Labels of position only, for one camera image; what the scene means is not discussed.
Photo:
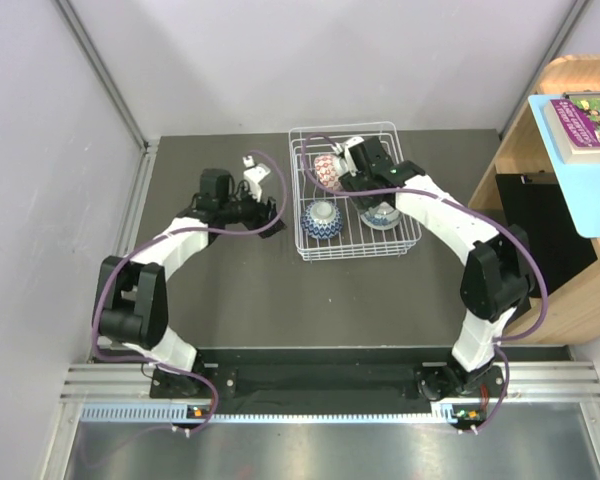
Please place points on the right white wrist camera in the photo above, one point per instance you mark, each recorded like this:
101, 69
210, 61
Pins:
345, 163

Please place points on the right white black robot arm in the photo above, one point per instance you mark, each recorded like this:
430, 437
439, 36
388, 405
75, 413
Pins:
496, 279

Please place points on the white wire dish rack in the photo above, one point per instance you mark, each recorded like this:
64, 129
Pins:
355, 239

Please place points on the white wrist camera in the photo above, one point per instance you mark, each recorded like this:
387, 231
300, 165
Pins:
345, 163
255, 174

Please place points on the blue white floral bowl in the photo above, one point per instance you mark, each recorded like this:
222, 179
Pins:
383, 217

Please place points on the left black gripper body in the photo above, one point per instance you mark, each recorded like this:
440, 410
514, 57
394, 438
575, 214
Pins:
250, 216

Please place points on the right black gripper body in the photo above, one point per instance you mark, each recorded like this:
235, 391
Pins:
365, 202

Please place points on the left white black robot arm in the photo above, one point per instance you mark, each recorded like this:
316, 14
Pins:
131, 298

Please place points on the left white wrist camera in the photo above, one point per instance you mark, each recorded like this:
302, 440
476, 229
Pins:
255, 174

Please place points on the wooden side cabinet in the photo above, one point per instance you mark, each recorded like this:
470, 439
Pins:
520, 184

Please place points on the purple green book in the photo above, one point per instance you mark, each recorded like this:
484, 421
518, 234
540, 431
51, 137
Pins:
574, 123

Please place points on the grey slotted cable duct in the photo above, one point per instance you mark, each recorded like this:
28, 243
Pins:
188, 415

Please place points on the red geometric pattern bowl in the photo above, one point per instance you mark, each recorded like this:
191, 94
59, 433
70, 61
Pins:
329, 168

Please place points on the light blue shelf board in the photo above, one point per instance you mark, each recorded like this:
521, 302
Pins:
580, 184

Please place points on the blue triangle pattern bowl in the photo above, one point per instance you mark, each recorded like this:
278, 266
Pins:
322, 220

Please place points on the black mounting base rail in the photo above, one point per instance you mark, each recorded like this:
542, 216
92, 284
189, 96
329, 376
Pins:
330, 381

